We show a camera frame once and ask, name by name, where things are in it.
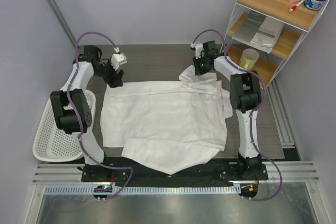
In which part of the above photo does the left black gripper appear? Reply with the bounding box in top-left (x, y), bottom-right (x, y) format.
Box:
top-left (93, 58), bottom-right (123, 88)

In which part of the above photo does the white long sleeve shirt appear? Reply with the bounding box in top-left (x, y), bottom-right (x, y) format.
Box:
top-left (100, 66), bottom-right (233, 175)

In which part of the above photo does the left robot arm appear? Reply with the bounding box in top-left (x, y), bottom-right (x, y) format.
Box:
top-left (50, 46), bottom-right (127, 182)

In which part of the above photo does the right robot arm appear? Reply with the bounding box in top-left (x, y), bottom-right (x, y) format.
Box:
top-left (191, 41), bottom-right (263, 179)

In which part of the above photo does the light grey booklet stack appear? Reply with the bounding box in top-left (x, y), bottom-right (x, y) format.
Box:
top-left (250, 17), bottom-right (285, 54)

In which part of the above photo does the pale yellow cup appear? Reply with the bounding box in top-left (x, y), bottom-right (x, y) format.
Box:
top-left (238, 48), bottom-right (259, 70)

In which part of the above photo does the white perforated plastic basket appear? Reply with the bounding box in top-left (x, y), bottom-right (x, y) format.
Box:
top-left (33, 100), bottom-right (83, 163)

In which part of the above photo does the red white marker pen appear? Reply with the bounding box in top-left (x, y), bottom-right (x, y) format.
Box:
top-left (288, 0), bottom-right (305, 13)

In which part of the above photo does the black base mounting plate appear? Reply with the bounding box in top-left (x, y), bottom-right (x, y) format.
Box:
top-left (77, 157), bottom-right (268, 188)

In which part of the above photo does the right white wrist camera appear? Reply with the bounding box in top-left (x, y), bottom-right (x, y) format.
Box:
top-left (191, 44), bottom-right (204, 59)

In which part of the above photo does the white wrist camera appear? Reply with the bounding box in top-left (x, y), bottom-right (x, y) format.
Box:
top-left (191, 44), bottom-right (204, 59)
top-left (110, 47), bottom-right (127, 71)

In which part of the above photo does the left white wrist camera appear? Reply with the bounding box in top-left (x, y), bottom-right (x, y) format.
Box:
top-left (110, 47), bottom-right (127, 71)

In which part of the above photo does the white wire wooden shelf rack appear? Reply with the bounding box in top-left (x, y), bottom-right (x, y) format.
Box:
top-left (225, 0), bottom-right (330, 86)

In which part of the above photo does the slotted grey cable duct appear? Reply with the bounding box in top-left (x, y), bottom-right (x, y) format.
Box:
top-left (44, 184), bottom-right (241, 196)

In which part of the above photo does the grey wall corner strip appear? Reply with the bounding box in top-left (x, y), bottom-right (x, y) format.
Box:
top-left (46, 0), bottom-right (76, 47)

